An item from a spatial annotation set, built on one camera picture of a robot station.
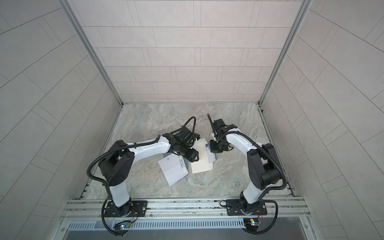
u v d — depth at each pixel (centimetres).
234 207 71
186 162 86
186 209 73
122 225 65
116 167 46
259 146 47
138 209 70
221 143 74
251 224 68
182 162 84
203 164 86
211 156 85
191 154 75
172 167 85
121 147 48
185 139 71
